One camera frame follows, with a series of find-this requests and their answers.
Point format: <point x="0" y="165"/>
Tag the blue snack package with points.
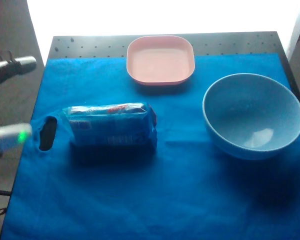
<point x="110" y="125"/>

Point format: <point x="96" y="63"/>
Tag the light blue bowl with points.
<point x="252" y="117"/>

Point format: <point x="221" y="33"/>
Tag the pink square plate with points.
<point x="160" y="62"/>

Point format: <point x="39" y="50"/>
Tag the blue fabric bag mat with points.
<point x="140" y="195"/>

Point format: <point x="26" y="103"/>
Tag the small black table bolt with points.
<point x="71" y="39"/>
<point x="56" y="48"/>

